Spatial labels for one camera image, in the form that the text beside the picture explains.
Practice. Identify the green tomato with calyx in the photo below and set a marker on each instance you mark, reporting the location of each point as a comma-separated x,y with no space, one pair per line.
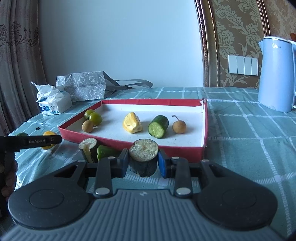
95,118

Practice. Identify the green cucumber chunk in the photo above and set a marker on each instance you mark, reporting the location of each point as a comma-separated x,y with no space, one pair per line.
158,126

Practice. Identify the white tissue pack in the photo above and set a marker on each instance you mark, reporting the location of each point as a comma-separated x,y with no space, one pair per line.
52,100

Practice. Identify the white wall switch panel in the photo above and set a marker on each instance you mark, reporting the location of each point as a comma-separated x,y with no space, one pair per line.
242,65

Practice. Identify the dark sugarcane chunk whole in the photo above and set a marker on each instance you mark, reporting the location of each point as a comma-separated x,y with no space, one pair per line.
143,157

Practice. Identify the small green cucumber slice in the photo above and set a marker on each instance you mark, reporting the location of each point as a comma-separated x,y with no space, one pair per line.
105,151

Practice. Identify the grey patterned gift bag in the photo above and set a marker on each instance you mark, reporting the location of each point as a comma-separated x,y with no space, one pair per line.
95,85

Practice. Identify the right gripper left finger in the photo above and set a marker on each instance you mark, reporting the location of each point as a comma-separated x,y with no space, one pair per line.
105,170

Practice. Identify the teal plaid tablecloth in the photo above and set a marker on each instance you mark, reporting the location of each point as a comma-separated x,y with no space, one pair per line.
243,136

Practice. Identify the cucumber end piece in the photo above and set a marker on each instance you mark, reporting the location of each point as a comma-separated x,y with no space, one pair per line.
22,135

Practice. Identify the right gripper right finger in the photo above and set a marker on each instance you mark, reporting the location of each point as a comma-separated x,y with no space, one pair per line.
179,169

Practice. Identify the wooden headboard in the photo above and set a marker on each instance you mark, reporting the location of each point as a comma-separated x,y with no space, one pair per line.
293,37

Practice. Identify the brown longan with stem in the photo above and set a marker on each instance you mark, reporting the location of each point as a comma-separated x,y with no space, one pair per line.
179,126

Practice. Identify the light blue electric kettle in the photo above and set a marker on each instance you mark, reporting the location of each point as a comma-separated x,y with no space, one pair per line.
277,77

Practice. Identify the dark sugarcane chunk bitten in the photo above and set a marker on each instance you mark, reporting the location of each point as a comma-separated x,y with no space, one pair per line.
88,148

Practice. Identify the gold ornate wall frame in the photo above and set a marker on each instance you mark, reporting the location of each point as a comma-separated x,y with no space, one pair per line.
235,28

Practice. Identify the brown longan without stem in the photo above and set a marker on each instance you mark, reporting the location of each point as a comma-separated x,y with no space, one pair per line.
87,126

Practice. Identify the green tomato round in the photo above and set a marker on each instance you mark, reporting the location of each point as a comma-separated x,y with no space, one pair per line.
87,113

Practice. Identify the red shallow cardboard tray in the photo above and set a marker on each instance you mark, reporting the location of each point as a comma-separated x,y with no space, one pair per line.
189,145

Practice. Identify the brown patterned curtain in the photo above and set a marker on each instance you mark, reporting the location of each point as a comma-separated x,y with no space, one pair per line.
21,63

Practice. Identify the person's left hand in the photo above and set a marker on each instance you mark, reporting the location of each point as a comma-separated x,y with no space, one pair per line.
9,183

